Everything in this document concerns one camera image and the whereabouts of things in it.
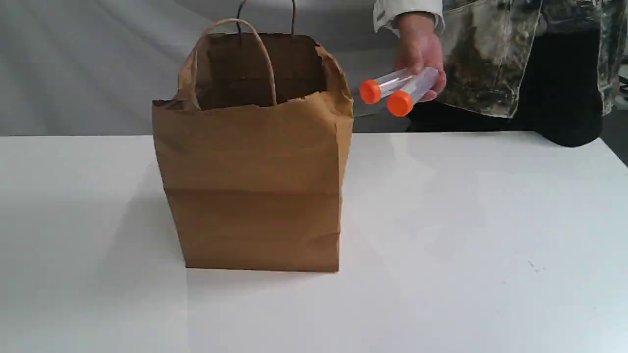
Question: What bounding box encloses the person's right hand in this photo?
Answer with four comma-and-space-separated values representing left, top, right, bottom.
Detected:
395, 12, 446, 102

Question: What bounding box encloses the clear tube orange cap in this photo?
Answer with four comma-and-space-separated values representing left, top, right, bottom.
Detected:
359, 69, 415, 104
387, 67, 440, 117

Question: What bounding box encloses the brown paper bag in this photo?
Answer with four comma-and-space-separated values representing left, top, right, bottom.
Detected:
152, 15, 354, 273

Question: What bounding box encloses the person in patterned white shirt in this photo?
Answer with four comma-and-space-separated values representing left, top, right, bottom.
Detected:
372, 0, 627, 148

